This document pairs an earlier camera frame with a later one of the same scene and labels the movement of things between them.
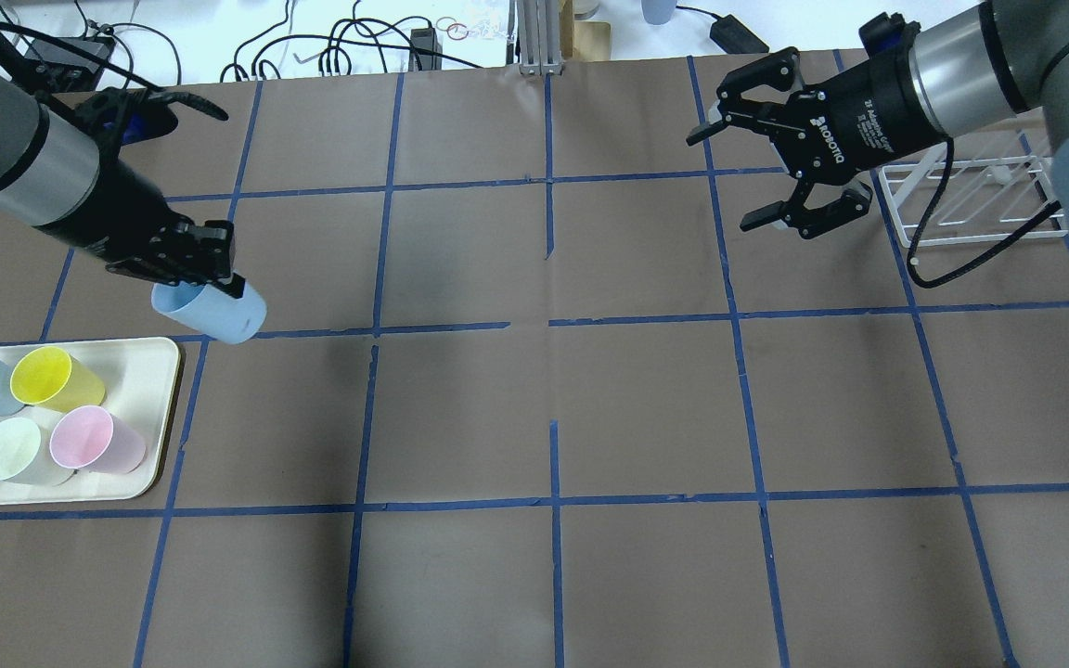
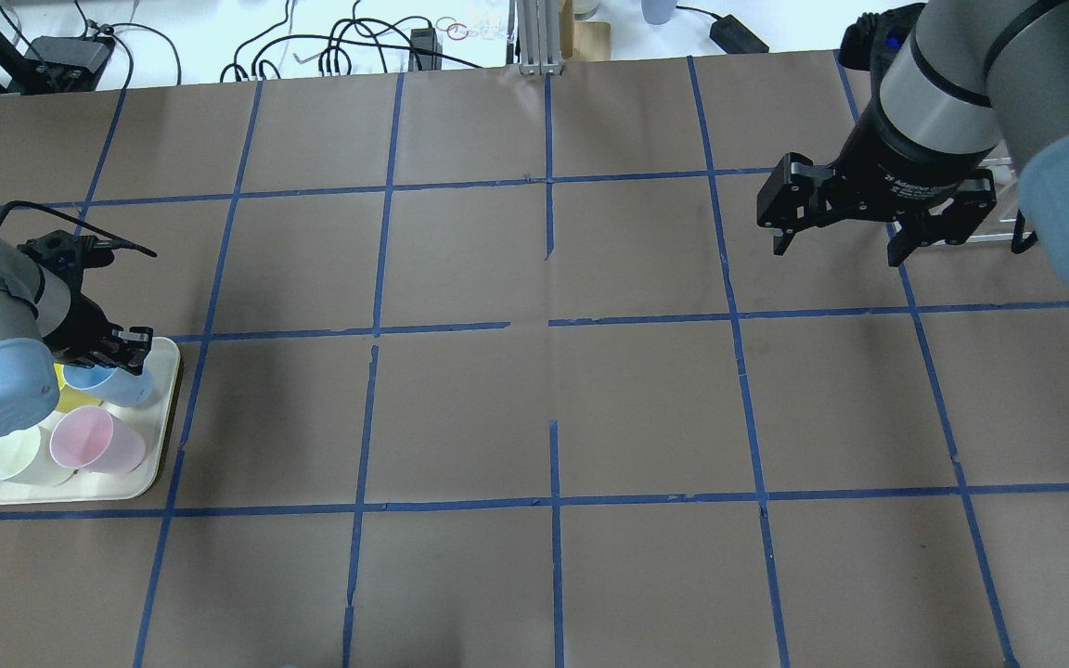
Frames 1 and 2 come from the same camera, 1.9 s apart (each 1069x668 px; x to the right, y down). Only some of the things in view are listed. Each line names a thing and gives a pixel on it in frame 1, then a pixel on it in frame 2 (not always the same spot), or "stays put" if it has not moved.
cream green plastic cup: (18, 450) stays put
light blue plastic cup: (210, 311) → (110, 385)
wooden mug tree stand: (586, 41) stays put
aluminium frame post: (540, 38) stays put
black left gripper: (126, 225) → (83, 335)
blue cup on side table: (658, 12) stays put
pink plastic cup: (89, 439) stays put
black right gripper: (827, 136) → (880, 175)
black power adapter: (735, 37) stays put
